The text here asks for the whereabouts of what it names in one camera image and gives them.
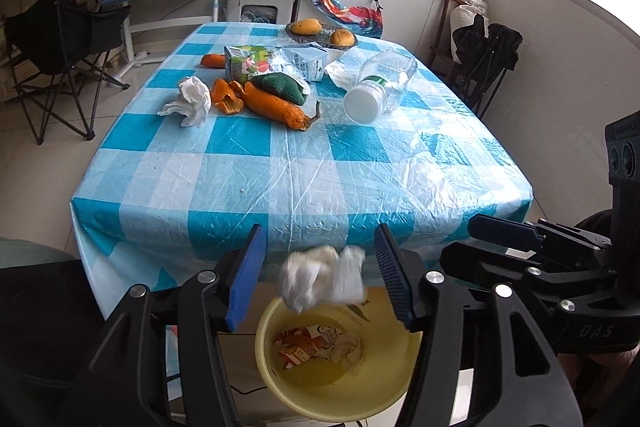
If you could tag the blue checked tablecloth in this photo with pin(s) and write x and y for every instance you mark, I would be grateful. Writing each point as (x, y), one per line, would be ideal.
(300, 167)

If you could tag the dark wooden chair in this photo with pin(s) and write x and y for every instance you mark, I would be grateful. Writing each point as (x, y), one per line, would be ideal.
(444, 27)

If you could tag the glass fruit dish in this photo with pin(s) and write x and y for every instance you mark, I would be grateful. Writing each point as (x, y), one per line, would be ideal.
(321, 38)

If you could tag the curled orange peel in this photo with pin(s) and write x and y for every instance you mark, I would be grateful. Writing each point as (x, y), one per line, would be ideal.
(222, 94)

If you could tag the red printed paper packet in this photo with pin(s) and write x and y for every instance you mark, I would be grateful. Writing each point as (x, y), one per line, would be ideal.
(300, 347)

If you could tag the small orange carrot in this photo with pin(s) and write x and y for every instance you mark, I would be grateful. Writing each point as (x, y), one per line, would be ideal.
(212, 60)

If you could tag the yellow plastic basin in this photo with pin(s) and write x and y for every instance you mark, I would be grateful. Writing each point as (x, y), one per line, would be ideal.
(320, 402)

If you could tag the white paper towel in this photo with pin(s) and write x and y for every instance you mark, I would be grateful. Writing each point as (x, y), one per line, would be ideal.
(340, 74)

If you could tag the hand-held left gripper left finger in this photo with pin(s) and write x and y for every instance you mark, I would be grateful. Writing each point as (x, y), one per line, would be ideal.
(245, 279)

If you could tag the person's dark pants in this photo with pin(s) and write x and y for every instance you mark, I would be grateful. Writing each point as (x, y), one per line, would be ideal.
(40, 332)

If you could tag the beige crumpled tissue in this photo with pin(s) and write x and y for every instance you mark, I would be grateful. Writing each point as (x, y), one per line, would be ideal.
(347, 349)

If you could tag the white tissue ball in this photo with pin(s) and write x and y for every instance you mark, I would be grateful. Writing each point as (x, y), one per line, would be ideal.
(320, 279)

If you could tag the yellow mango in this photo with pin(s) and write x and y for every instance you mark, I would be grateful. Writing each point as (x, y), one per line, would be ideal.
(305, 27)

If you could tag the light blue milk carton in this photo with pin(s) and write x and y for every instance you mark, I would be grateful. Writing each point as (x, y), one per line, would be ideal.
(307, 62)

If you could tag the green knitted toy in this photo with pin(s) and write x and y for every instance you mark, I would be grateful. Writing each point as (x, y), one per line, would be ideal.
(280, 88)

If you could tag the white sack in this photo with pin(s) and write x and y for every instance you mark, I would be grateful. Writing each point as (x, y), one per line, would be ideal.
(467, 14)

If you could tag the black folding camp chair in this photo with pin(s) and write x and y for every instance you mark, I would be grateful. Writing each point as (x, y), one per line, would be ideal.
(50, 37)

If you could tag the twisted white tissue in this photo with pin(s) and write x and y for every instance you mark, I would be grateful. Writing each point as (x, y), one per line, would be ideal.
(195, 97)

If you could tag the green juice carton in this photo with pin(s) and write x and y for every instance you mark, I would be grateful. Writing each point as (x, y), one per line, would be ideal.
(240, 62)

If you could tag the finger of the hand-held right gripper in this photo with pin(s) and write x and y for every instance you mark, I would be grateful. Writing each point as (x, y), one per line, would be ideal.
(505, 233)
(480, 262)

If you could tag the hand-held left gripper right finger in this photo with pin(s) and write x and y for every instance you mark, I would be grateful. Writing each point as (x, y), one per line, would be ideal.
(395, 279)

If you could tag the clear plastic jar white lid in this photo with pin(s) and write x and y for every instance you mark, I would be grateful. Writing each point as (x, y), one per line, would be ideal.
(385, 77)

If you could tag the orange citrus fruit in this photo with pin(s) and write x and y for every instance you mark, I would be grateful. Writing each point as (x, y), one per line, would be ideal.
(341, 38)

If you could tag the black folded chair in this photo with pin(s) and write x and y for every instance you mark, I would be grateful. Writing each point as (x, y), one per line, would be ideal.
(487, 47)

